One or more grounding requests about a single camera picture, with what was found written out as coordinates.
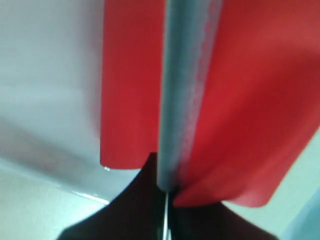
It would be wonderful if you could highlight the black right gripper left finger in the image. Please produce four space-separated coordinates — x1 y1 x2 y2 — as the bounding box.
58 152 166 240

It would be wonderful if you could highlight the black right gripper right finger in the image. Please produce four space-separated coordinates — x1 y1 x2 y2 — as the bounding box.
168 189 278 240

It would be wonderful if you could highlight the red flag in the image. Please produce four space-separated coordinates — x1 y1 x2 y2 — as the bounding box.
99 0 320 209

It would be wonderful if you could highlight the white rectangular plastic tray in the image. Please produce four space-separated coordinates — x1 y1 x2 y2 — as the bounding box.
0 0 111 203

